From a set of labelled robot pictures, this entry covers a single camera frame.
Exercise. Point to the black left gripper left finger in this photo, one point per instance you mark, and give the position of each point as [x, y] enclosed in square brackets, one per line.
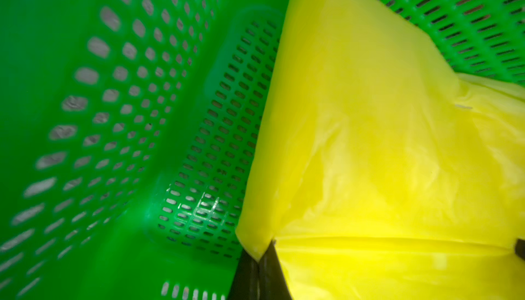
[263, 280]

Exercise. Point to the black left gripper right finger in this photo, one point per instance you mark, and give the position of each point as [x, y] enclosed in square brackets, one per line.
[520, 248]

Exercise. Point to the yellow raincoat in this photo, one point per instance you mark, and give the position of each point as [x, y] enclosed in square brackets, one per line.
[379, 172]

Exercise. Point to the green plastic perforated basket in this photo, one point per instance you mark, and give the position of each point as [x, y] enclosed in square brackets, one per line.
[129, 129]

